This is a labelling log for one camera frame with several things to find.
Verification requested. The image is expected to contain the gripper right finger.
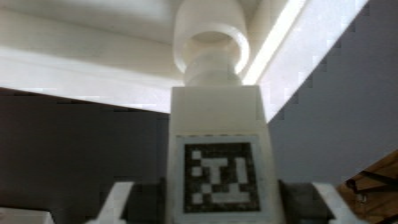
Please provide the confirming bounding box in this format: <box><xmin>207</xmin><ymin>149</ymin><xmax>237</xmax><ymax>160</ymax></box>
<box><xmin>312</xmin><ymin>182</ymin><xmax>369</xmax><ymax>224</ymax></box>

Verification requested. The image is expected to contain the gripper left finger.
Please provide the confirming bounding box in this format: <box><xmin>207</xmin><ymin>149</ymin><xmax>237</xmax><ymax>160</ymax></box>
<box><xmin>83</xmin><ymin>181</ymin><xmax>134</xmax><ymax>224</ymax></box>

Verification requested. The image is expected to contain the white leg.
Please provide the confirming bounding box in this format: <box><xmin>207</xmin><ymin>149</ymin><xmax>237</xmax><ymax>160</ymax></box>
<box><xmin>164</xmin><ymin>51</ymin><xmax>284</xmax><ymax>224</ymax></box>

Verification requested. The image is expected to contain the white square tabletop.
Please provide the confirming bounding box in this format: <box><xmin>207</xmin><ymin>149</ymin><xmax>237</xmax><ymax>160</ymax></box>
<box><xmin>0</xmin><ymin>0</ymin><xmax>369</xmax><ymax>114</ymax></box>

